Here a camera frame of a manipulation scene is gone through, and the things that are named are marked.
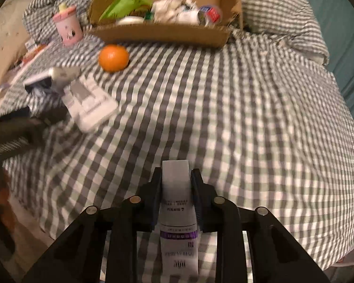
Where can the green wet wipes pack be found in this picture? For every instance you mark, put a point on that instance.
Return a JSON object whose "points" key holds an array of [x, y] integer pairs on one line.
{"points": [[124, 0]]}

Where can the white handheld device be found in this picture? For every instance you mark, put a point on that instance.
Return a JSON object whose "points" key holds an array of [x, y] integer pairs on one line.
{"points": [[130, 20]]}

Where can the orange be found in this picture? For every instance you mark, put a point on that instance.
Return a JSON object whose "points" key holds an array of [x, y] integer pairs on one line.
{"points": [[113, 58]]}

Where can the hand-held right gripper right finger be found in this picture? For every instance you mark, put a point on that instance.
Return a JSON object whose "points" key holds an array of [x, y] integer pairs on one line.
{"points": [[199, 206]]}

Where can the small cartons clutter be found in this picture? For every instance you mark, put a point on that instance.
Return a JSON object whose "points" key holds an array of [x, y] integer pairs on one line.
{"points": [[32, 50]]}

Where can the white tube purple stripe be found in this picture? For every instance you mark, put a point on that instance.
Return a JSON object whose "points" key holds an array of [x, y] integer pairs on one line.
{"points": [[178, 206]]}

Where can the white and black pack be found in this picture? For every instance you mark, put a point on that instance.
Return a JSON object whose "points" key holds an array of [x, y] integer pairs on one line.
{"points": [[56, 75]]}

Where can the blue label plastic bottle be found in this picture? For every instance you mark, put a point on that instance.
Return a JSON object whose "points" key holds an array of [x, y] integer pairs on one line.
{"points": [[209, 13]]}

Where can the white flat box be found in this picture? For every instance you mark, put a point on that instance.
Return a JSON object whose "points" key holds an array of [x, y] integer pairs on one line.
{"points": [[88, 103]]}

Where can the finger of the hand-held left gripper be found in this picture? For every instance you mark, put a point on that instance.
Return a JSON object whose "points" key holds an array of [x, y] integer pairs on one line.
{"points": [[32, 129], [16, 113]]}

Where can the cardboard box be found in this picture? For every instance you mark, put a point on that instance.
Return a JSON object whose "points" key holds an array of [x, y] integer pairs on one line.
{"points": [[165, 34]]}

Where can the green snack packet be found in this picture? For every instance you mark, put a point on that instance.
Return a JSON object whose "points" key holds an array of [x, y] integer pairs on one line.
{"points": [[148, 16]]}

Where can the grey checked blanket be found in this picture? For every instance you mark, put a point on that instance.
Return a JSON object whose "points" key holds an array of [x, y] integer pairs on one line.
{"points": [[224, 123]]}

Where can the pink sippy cup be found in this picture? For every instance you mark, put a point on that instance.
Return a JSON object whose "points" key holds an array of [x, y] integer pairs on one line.
{"points": [[68, 25]]}

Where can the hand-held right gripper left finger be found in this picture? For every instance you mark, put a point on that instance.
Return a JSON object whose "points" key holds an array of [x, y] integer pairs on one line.
{"points": [[153, 206]]}

